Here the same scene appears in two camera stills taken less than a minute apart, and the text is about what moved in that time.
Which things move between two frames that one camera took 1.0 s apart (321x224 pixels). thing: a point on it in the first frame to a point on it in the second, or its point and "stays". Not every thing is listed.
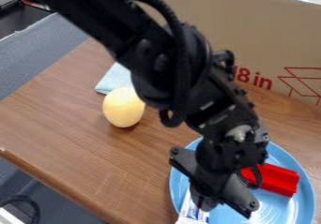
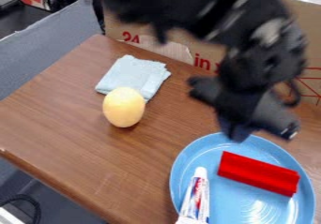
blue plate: [277, 208] stays
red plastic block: [276, 179] stays
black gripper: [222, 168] to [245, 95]
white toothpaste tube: [190, 214] stays
